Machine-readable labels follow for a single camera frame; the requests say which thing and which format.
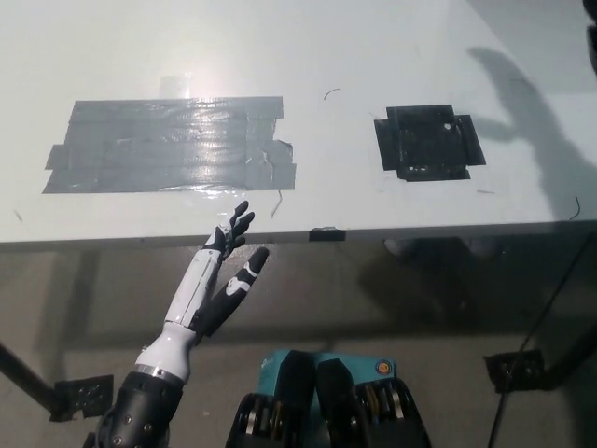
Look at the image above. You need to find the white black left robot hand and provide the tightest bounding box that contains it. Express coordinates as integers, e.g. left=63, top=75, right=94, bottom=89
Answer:
left=133, top=200, right=271, bottom=380

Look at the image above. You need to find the teal robot body top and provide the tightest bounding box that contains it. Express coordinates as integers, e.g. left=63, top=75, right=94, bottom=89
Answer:
left=259, top=348, right=398, bottom=416

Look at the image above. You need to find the black ribbed left body block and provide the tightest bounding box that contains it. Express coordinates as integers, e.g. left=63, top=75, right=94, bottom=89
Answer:
left=227, top=349, right=323, bottom=448

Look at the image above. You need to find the black table leg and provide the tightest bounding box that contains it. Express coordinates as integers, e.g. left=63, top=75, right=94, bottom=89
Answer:
left=0, top=343, right=60, bottom=414
left=540, top=326, right=597, bottom=391

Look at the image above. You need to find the black tape square patch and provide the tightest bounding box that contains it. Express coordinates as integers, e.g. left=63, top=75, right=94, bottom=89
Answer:
left=373, top=104, right=487, bottom=182

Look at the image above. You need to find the grey rounded object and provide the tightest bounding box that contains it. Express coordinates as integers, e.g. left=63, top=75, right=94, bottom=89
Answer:
left=465, top=237, right=495, bottom=258

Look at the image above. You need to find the grey duct tape patch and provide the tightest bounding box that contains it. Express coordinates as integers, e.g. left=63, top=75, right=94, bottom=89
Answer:
left=41, top=95, right=299, bottom=195

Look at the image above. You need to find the thin black cable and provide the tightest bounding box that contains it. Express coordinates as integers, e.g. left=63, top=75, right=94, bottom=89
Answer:
left=487, top=232, right=592, bottom=448

